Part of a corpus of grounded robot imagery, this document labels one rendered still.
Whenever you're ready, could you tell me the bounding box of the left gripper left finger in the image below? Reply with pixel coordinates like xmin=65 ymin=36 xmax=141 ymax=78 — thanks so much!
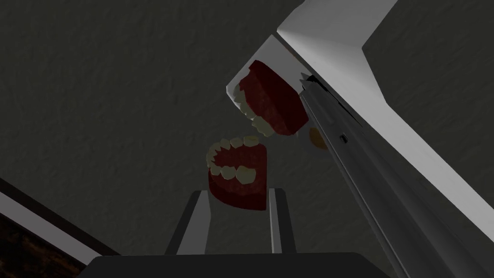
xmin=165 ymin=189 xmax=212 ymax=256

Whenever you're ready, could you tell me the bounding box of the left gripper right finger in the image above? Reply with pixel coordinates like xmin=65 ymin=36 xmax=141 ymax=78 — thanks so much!
xmin=268 ymin=187 xmax=298 ymax=255

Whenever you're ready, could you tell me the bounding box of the red denture model with teeth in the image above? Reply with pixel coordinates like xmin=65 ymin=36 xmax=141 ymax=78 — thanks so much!
xmin=206 ymin=59 xmax=310 ymax=211

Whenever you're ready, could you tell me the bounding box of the grey door leaf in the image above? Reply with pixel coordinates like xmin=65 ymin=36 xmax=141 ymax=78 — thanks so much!
xmin=299 ymin=72 xmax=494 ymax=278

